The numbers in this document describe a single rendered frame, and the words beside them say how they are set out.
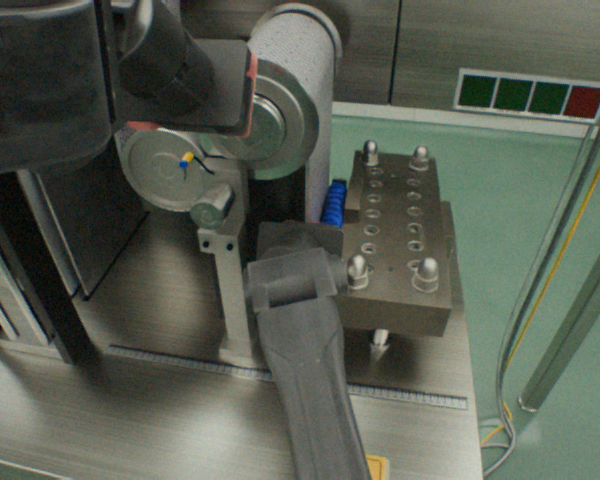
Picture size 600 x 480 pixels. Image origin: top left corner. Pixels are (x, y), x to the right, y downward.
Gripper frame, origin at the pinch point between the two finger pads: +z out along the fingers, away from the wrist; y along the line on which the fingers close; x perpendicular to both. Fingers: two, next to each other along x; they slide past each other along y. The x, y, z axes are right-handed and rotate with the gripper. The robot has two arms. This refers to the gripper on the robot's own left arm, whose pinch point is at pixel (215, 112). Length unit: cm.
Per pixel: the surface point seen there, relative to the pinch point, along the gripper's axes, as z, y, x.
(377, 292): 20.8, 17.7, -17.1
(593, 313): 93, 82, -23
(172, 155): 12.2, -9.3, -2.6
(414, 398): 23.6, 24.8, -31.6
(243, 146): 8.0, 0.8, -1.5
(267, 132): 6.7, 3.6, 0.0
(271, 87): 5.2, 3.9, 4.4
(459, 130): 291, 74, 76
